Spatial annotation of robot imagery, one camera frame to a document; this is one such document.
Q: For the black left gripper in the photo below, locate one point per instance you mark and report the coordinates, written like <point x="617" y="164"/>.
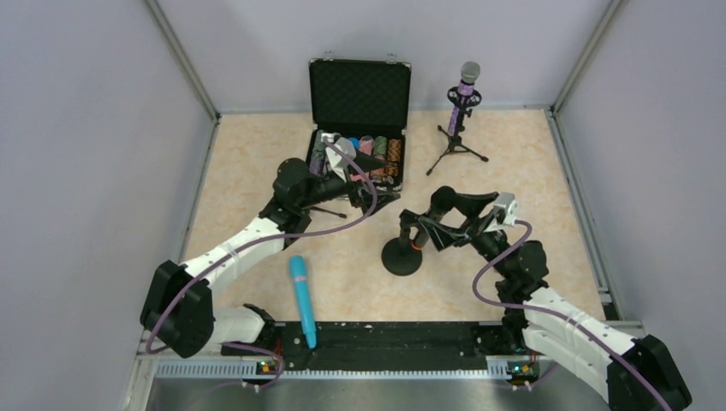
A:
<point x="352" y="185"/>

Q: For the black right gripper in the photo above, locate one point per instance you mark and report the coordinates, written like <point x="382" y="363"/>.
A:
<point x="459" y="225"/>

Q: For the black microphone orange end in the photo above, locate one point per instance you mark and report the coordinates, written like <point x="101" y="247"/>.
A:
<point x="442" y="201"/>

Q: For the round base clamp stand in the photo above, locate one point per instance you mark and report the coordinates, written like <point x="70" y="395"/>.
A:
<point x="399" y="256"/>

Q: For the shock mount tripod stand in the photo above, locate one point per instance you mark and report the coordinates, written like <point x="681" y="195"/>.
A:
<point x="455" y="145"/>

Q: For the purple glitter microphone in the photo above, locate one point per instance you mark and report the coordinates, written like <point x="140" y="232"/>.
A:
<point x="464" y="96"/>

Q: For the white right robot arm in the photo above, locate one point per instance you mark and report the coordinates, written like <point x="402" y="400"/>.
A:
<point x="629" y="373"/>

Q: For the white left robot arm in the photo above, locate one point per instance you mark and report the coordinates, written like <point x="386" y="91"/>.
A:
<point x="178" y="310"/>

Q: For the small black tripod stand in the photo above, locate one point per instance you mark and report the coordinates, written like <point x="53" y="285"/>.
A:
<point x="333" y="213"/>

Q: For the green poker chip stack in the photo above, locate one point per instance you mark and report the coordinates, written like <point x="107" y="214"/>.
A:
<point x="380" y="147"/>

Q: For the orange black chip stack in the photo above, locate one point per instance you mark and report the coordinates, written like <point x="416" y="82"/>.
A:
<point x="394" y="151"/>

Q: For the purple poker chip stack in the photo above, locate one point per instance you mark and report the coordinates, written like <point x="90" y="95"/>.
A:
<point x="316" y="164"/>

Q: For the black poker chip case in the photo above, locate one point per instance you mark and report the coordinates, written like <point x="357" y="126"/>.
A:
<point x="361" y="100"/>

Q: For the teal microphone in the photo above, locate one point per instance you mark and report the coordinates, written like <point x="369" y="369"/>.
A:
<point x="299" y="276"/>

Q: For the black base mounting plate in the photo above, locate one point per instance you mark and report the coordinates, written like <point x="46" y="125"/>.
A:
<point x="395" y="346"/>

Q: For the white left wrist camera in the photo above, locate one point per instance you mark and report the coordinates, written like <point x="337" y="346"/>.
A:
<point x="339" y="150"/>

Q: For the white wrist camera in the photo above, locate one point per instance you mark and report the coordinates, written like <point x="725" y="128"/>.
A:
<point x="339" y="150"/>
<point x="505" y="208"/>

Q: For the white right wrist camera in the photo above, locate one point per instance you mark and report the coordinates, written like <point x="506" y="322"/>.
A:
<point x="505" y="208"/>

